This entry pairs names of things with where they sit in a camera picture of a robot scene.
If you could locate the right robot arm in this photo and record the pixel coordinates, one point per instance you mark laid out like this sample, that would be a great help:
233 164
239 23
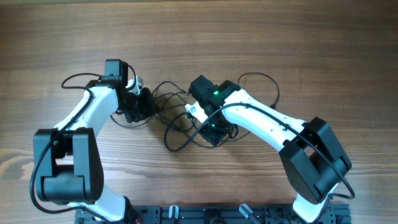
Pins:
312 156

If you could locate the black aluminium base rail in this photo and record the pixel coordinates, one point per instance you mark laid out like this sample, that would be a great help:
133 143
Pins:
274 213

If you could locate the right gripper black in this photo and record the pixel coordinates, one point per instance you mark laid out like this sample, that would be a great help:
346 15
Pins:
214 138

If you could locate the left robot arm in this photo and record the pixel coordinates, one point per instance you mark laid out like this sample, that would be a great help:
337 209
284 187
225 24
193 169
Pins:
68 173

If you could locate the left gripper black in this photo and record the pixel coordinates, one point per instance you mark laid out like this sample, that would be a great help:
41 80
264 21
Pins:
148 109

